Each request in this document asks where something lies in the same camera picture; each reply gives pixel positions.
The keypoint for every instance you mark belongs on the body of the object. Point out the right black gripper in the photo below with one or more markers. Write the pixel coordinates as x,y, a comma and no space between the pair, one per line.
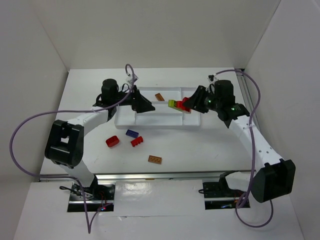
200,99

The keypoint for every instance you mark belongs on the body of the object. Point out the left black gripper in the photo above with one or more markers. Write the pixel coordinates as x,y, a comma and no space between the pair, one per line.
135,100

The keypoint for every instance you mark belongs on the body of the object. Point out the red and brown lego stack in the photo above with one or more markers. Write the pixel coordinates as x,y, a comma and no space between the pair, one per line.
159,97

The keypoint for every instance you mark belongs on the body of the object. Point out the green lego brick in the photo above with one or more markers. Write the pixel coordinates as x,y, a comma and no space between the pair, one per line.
172,103

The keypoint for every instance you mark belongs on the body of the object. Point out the purple lego brick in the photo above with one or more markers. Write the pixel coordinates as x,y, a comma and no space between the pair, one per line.
132,134

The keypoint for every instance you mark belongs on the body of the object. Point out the red ridged lego brick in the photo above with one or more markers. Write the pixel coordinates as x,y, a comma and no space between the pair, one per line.
137,141

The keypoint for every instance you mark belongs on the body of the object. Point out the red rounded lego brick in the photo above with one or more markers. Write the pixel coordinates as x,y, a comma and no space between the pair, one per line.
112,141

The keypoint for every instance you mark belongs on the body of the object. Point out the brown lego plate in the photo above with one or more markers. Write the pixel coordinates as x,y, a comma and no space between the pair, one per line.
155,159

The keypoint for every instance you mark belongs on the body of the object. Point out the tan lego plate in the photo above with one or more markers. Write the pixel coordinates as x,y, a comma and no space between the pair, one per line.
183,110

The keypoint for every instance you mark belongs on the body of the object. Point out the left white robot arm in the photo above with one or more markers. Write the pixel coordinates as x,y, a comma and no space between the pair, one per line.
65,144

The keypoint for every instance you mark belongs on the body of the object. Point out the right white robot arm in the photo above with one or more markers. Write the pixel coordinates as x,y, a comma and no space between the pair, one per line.
273,176

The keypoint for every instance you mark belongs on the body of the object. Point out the white divided sorting tray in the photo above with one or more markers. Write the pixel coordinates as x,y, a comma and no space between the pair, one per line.
163,117

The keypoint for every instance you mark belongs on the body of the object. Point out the aluminium rail right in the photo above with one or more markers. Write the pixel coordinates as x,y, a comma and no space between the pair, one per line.
247,95

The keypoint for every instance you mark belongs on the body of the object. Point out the aluminium rail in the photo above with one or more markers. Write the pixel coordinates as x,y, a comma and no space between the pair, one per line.
247,95
185,175

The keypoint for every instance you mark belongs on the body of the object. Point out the aluminium rail front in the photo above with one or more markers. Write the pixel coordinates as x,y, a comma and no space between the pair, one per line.
185,175

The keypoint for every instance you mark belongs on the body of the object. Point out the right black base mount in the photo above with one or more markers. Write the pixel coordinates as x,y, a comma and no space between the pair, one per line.
217,197

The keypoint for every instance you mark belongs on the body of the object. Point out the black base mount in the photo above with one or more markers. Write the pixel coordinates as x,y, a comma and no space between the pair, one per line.
217,197
103,198

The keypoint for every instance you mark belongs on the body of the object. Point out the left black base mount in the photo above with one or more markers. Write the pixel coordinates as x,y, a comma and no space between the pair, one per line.
103,198

